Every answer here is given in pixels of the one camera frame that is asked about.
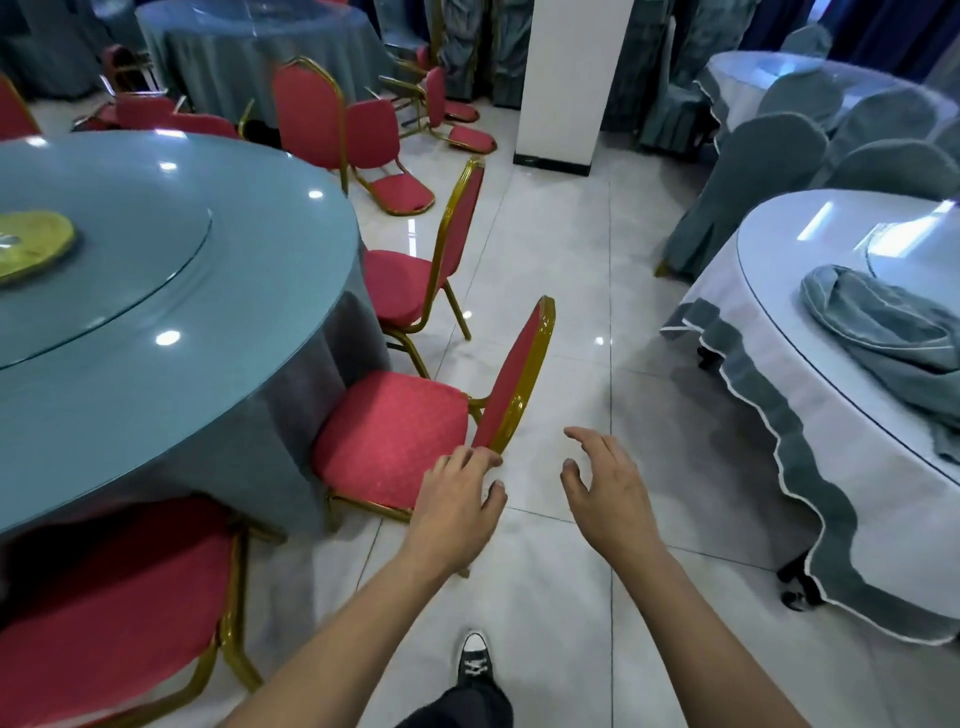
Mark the yellow turntable base disc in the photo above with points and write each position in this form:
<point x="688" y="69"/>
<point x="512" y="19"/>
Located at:
<point x="37" y="240"/>

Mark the white clothed table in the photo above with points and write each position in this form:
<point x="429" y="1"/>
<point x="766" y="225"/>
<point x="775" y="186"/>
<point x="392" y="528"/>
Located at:
<point x="787" y="360"/>
<point x="750" y="71"/>

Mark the person's left hand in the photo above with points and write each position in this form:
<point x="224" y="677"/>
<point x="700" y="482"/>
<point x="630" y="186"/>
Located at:
<point x="454" y="517"/>

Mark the dark blue curtain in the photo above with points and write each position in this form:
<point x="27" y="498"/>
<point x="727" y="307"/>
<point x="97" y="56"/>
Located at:
<point x="885" y="30"/>

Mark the grey folded cloth pile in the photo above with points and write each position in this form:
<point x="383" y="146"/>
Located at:
<point x="885" y="330"/>

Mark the black trousers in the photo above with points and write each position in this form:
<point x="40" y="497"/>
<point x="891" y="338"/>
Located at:
<point x="465" y="709"/>

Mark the person's right forearm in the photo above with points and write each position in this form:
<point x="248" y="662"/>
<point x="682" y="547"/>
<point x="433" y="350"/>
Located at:
<point x="712" y="652"/>

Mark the person's left forearm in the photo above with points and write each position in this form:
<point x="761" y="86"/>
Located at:
<point x="330" y="660"/>

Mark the person's right hand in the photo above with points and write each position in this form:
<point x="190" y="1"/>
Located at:
<point x="619" y="517"/>

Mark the black white canvas sneaker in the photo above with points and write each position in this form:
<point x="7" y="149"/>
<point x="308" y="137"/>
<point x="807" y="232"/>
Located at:
<point x="476" y="658"/>

